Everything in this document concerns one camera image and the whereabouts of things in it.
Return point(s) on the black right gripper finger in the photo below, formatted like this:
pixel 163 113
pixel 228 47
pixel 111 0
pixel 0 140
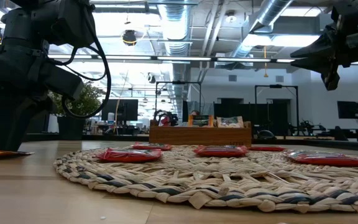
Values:
pixel 315 65
pixel 322 49

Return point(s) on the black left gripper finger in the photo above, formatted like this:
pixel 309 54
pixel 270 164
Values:
pixel 8 124

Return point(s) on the red strawberry tea sachet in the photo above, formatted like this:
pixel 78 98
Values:
pixel 129 155
pixel 266 148
pixel 328 159
pixel 151 146
pixel 221 151

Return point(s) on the beige apple tea sachet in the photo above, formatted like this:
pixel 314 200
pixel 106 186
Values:
pixel 230 122

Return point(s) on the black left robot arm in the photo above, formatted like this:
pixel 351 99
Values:
pixel 20 28

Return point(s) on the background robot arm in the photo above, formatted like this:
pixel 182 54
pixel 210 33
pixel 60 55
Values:
pixel 306 127
pixel 166 119

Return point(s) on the potted green plant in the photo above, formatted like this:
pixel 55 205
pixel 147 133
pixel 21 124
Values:
pixel 89 99

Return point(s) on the black room partition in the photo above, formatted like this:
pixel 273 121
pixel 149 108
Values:
pixel 241 116

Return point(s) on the black computer monitor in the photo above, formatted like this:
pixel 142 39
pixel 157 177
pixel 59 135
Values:
pixel 120 110

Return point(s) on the person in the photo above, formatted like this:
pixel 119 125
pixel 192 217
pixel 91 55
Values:
pixel 194 112

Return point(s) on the long ceiling light strip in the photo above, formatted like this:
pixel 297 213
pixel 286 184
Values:
pixel 182 58

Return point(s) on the wooden compartment box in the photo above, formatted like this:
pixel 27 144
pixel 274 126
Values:
pixel 197 137

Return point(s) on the round woven placemat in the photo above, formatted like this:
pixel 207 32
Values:
pixel 182 186

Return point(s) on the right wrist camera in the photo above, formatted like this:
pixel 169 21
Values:
pixel 346 17

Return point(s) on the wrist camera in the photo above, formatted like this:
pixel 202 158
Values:
pixel 65 85
pixel 346 17

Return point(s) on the grey wall vent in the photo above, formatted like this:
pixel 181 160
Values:
pixel 232 77
pixel 279 78

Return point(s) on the black metal frame stand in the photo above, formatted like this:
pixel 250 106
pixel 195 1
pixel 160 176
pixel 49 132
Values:
pixel 275 86
pixel 179 82

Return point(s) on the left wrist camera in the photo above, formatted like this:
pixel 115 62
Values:
pixel 65 85

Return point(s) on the black wall screen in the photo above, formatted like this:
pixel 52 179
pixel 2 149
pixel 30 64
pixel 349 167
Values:
pixel 348 109

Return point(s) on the silver ventilation duct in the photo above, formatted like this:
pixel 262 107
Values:
pixel 176 25
pixel 272 12

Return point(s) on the black angled bracket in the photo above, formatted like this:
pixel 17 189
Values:
pixel 341 135

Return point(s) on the black arched bracket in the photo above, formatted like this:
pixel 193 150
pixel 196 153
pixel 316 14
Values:
pixel 266 135

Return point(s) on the black aluminium table frame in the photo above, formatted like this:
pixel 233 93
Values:
pixel 120 137

